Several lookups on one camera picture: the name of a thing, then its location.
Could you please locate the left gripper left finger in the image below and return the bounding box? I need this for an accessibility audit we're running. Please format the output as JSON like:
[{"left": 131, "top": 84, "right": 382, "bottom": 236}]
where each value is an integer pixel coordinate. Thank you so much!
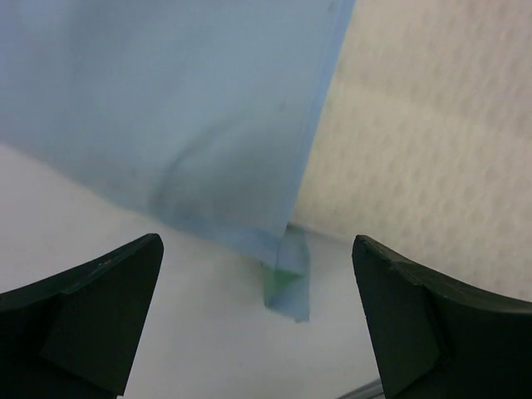
[{"left": 1, "top": 234, "right": 164, "bottom": 398}]

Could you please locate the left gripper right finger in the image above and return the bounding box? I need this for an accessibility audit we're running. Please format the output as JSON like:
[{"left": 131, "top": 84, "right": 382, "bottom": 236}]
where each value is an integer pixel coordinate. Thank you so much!
[{"left": 352, "top": 235, "right": 531, "bottom": 398}]

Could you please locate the cream pillow with yellow edge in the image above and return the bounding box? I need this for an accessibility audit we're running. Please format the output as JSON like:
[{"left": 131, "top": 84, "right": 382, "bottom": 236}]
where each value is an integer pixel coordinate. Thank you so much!
[{"left": 292, "top": 1, "right": 531, "bottom": 301}]

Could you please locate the light blue pillowcase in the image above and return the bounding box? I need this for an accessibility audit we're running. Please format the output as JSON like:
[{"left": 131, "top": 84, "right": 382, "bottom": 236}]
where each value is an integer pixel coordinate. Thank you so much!
[{"left": 1, "top": 1, "right": 353, "bottom": 322}]

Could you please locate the aluminium frame rail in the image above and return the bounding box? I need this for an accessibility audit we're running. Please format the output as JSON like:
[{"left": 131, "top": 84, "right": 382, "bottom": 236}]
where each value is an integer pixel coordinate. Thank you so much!
[{"left": 338, "top": 379, "right": 385, "bottom": 399}]

